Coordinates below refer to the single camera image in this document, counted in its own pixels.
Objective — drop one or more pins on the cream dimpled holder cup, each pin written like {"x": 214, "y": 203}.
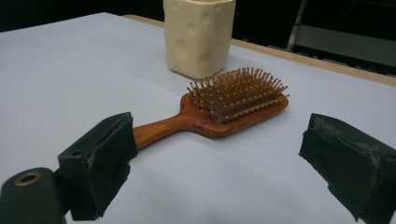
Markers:
{"x": 193, "y": 37}

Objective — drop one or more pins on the grey metal stand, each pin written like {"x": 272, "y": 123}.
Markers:
{"x": 342, "y": 42}

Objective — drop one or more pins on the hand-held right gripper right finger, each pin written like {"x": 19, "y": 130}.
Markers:
{"x": 351, "y": 161}

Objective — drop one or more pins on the wooden paddle hairbrush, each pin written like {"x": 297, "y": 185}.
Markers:
{"x": 193, "y": 119}

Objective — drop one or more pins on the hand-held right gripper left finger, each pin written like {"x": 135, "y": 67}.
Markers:
{"x": 99, "y": 161}

